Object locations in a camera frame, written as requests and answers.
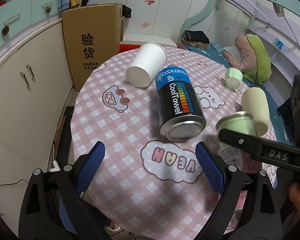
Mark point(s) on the small light green cup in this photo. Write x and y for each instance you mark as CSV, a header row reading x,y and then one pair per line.
x,y
233,78

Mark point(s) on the person's right hand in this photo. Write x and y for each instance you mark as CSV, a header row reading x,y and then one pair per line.
x,y
294,195

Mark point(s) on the brown cardboard box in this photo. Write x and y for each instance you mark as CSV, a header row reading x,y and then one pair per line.
x,y
91,36

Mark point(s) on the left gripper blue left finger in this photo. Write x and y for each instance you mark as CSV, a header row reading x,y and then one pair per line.
x,y
87,165

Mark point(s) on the mint drawer unit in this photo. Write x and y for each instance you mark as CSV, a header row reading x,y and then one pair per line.
x,y
17,15

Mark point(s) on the white paper cup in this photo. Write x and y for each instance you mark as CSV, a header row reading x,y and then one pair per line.
x,y
149,60

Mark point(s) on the pink green can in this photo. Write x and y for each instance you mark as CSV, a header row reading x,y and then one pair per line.
x,y
232,129

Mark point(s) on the green pillow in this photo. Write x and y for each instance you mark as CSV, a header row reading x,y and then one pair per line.
x,y
262,71

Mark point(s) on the white curved cabinet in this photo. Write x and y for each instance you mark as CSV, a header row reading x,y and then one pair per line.
x,y
35,82

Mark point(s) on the folded dark clothes pile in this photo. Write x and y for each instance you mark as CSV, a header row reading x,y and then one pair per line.
x,y
196,39

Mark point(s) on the pale yellow-green cup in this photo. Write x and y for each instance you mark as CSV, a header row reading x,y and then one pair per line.
x,y
255,102

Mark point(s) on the black bag on box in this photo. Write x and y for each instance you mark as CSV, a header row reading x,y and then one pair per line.
x,y
126,11

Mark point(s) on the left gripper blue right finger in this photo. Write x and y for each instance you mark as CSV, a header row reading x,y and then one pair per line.
x,y
211,165

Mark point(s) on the pink checkered tablecloth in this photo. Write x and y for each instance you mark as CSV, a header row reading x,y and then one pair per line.
x,y
147,184

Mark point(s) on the lilac bed headboard shelf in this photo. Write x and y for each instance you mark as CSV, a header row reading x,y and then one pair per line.
x,y
277,22

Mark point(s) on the blue black CoolTowel can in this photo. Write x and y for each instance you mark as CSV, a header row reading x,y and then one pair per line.
x,y
180,114

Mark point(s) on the white wardrobe with butterflies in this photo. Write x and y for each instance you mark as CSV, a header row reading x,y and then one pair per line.
x,y
162,18

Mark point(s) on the pink pillow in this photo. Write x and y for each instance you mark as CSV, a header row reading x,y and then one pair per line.
x,y
248,58

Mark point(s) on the red item behind table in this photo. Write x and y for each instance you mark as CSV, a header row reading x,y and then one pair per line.
x,y
128,47

